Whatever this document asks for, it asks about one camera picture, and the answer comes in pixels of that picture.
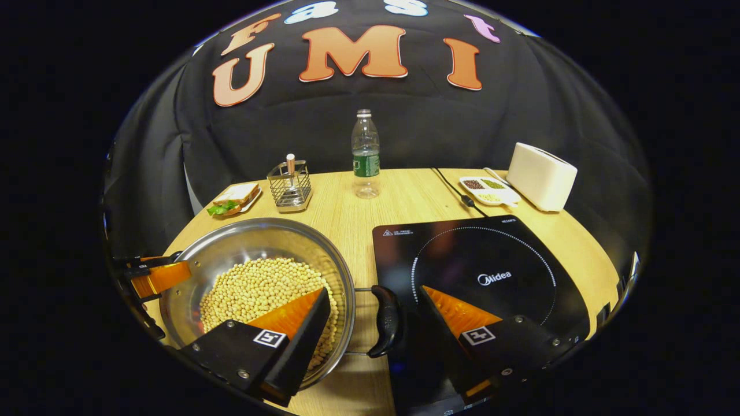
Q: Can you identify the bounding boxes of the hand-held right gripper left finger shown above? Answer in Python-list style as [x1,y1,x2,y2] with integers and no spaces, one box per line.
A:
[179,287,332,408]

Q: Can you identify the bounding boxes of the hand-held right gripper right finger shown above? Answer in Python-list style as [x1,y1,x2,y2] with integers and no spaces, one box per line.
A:
[417,285,582,405]

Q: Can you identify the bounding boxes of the stainless steel pot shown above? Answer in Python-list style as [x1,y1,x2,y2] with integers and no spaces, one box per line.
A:
[159,218,404,391]

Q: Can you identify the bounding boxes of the black induction cooktop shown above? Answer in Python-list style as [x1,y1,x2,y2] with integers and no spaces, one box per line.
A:
[372,215,591,416]

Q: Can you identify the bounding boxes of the pile of soybeans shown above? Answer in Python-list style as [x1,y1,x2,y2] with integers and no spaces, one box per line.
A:
[199,257,340,370]

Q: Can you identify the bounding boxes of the sandwich with lettuce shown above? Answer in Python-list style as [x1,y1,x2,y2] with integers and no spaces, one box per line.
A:
[207,183,260,217]

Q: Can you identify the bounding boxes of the small white plate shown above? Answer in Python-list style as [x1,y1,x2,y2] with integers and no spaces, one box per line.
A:
[215,186,262,216]

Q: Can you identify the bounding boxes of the white divided bean dish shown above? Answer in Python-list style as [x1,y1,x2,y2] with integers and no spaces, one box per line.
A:
[459,176,521,207]

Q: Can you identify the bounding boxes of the white toaster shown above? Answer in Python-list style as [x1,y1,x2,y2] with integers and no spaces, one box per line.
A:
[506,142,578,212]

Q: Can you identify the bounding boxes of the clear plastic water bottle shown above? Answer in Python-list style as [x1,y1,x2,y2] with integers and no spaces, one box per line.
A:
[351,109,381,199]

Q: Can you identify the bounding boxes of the wire mesh holder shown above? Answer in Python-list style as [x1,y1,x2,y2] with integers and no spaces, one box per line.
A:
[267,161,313,213]

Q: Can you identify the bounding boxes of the black power cable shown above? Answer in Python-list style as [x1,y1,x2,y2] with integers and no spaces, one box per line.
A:
[431,168,489,218]

